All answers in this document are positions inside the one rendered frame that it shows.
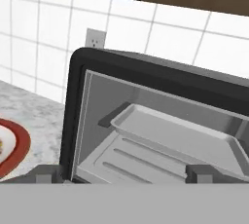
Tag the kebab skewer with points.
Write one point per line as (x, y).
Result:
(1, 146)

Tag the grey metal baking tray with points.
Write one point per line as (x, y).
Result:
(181, 137)

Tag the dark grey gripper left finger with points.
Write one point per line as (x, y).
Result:
(43, 173)

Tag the white wall power outlet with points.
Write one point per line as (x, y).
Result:
(95, 39)

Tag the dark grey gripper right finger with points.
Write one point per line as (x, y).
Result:
(202, 173)

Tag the black toaster oven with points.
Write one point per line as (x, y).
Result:
(155, 82)

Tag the red rimmed white plate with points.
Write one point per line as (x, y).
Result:
(17, 148)

